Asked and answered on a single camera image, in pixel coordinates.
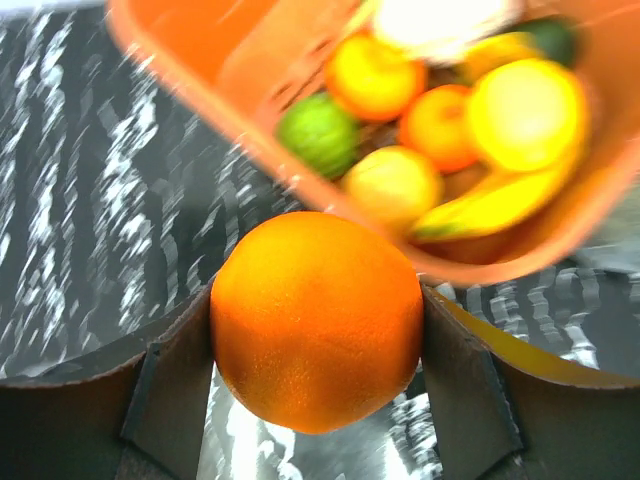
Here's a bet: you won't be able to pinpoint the yellow fake lemon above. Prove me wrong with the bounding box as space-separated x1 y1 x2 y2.
466 58 591 173

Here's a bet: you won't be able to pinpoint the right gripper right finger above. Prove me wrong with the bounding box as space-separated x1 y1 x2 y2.
422 286 639 479

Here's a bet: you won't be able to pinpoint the white fake cauliflower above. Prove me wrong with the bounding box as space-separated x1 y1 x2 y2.
371 0 525 65

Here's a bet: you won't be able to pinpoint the yellow fake bananas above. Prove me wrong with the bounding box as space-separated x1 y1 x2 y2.
411 31 587 243

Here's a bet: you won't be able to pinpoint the green fake lime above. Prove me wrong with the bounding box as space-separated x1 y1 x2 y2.
275 92 359 180

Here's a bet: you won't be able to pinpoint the dark green fake avocado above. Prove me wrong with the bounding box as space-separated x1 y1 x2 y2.
512 15 581 68

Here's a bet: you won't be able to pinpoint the pale yellow fake fruit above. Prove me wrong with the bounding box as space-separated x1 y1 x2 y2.
342 145 444 233

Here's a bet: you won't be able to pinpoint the fake orange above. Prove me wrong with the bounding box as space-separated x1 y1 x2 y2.
211 212 423 434
398 84 478 174
324 32 428 122

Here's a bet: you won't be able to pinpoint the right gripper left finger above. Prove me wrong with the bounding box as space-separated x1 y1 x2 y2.
1 288 213 479

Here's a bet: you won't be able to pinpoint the orange plastic basket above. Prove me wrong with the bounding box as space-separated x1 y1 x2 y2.
108 0 639 286

